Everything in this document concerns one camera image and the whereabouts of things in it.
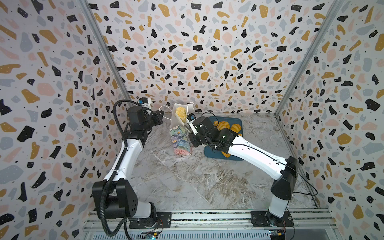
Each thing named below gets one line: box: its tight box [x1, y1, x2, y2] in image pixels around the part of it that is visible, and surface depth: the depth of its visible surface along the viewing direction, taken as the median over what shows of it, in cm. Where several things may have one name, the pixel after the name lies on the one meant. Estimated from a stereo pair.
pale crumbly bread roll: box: [175, 106, 187, 123], surface depth 81 cm
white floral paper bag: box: [170, 103, 194, 156], surface depth 87 cm
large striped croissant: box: [217, 121, 230, 131], surface depth 111 cm
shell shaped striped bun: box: [230, 124, 242, 133], surface depth 111 cm
